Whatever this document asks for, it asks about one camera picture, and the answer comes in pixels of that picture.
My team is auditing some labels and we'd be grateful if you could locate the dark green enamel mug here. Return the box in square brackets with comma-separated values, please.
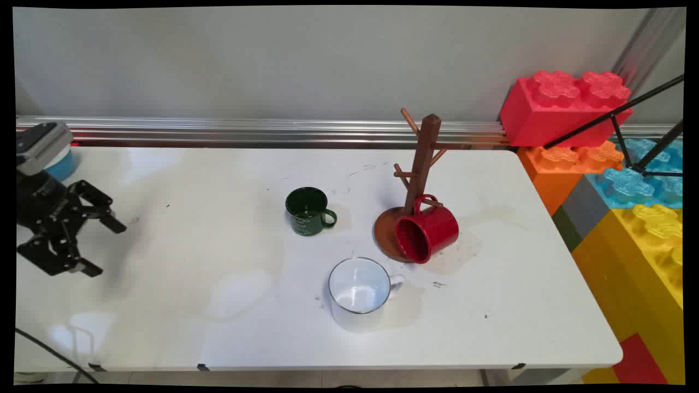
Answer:
[285, 187, 337, 237]

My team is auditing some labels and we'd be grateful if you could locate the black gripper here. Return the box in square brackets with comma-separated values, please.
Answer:
[16, 172, 127, 277]

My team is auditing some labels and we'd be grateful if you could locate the dark green giant toy brick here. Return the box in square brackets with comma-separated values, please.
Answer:
[552, 206, 584, 253]

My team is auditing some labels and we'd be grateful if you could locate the black tripod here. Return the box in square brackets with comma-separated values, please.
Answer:
[543, 74, 685, 178]

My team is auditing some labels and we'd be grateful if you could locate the yellow giant toy brick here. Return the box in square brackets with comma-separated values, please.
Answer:
[571, 203, 685, 384]

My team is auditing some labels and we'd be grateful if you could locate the red giant toy brick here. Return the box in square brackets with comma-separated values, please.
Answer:
[500, 70, 634, 148]
[612, 333, 670, 385]

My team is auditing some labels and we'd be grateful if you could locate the blue bowl white inside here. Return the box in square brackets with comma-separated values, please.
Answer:
[44, 147, 75, 182]

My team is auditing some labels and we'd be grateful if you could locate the aluminium rail along wall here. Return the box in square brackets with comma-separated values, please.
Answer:
[16, 115, 683, 149]

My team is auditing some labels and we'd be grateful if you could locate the white enamel mug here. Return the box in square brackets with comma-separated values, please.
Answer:
[328, 257, 406, 334]

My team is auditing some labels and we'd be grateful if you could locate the blue giant toy brick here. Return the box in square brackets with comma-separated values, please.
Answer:
[587, 138, 683, 209]

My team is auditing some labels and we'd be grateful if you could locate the brown wooden mug tree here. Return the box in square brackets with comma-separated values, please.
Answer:
[374, 108, 465, 264]

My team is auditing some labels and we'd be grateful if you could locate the red enamel mug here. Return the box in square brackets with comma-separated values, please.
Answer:
[394, 194, 459, 265]

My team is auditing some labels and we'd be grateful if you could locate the aluminium upright post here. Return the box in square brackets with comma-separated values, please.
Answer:
[612, 8, 686, 91]

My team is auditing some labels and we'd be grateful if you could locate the orange giant toy brick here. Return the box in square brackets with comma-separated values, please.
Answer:
[518, 141, 625, 216]

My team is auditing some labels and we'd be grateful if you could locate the grey giant toy brick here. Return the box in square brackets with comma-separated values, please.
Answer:
[561, 175, 612, 239]

